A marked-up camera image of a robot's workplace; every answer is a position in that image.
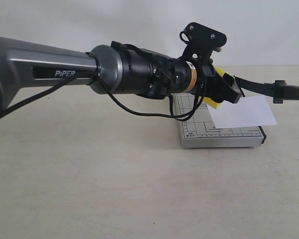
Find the white paper sheet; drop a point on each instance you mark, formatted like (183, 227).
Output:
(249, 111)

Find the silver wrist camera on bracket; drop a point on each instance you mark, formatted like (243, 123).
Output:
(200, 42)

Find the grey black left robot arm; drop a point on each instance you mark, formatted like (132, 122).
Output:
(108, 69)

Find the black cutter blade arm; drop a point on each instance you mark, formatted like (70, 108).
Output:
(280, 91)

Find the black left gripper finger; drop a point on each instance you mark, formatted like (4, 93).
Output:
(227, 89)

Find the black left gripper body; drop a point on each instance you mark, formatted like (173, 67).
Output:
(213, 76)

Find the yellow cube block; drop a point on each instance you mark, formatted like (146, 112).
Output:
(208, 100)

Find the grey paper cutter base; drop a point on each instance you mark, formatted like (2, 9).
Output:
(200, 132)

